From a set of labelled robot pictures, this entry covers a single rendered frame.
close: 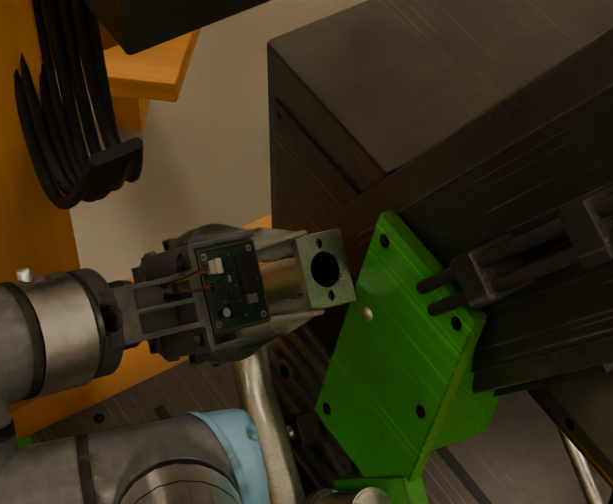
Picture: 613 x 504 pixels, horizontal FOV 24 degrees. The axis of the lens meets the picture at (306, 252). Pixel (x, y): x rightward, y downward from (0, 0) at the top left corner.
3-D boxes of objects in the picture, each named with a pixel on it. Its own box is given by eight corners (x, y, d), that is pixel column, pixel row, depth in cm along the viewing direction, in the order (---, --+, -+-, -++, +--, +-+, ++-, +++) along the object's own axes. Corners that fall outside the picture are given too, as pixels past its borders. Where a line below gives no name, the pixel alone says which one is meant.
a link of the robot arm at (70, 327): (6, 402, 94) (-22, 279, 94) (69, 386, 97) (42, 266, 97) (56, 395, 88) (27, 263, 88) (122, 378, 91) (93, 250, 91)
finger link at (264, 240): (359, 239, 103) (258, 278, 98) (311, 250, 108) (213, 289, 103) (345, 197, 103) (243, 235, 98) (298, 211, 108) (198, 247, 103)
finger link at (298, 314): (374, 325, 103) (266, 335, 98) (326, 333, 108) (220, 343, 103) (369, 281, 103) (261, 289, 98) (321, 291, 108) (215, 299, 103)
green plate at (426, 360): (476, 485, 114) (565, 292, 100) (392, 518, 109) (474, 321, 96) (394, 383, 120) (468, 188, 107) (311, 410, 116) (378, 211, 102)
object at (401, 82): (623, 299, 145) (691, 37, 120) (369, 432, 135) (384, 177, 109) (512, 185, 156) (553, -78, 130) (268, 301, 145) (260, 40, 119)
